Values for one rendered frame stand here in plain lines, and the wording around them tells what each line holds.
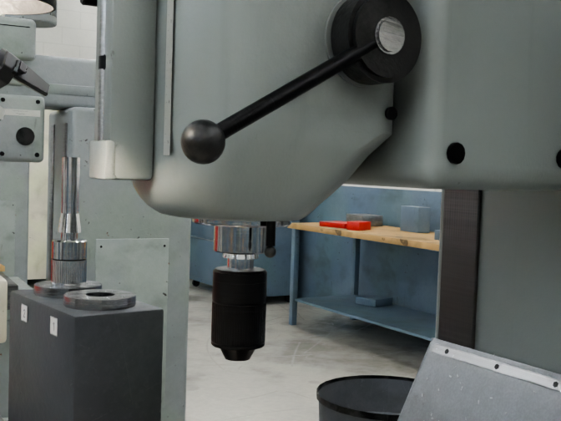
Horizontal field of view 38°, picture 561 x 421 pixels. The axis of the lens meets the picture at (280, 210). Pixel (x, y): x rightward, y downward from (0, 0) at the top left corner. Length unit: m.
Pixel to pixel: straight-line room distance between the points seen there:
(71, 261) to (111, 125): 0.51
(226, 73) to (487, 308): 0.52
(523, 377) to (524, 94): 0.35
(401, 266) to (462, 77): 6.47
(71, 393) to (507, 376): 0.50
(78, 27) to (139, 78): 9.54
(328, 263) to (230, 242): 7.34
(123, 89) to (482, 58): 0.29
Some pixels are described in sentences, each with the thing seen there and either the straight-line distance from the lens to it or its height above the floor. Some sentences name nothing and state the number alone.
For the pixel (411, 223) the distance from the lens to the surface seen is 6.53.
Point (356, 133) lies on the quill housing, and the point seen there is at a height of 1.38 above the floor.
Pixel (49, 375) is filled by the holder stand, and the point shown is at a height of 1.09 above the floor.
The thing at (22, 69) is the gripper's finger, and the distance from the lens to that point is 1.28.
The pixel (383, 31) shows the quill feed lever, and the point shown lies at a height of 1.46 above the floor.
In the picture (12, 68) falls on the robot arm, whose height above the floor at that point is 1.48.
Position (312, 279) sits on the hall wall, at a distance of 8.26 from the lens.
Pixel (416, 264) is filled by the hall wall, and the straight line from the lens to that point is 6.98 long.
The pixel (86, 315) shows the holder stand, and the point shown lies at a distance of 1.01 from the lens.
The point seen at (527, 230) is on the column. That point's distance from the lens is 0.96.
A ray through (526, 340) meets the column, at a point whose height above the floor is 1.17.
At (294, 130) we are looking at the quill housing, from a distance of 0.62.
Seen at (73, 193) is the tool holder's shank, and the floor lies 1.31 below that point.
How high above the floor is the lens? 1.35
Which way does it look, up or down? 3 degrees down
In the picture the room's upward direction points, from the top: 2 degrees clockwise
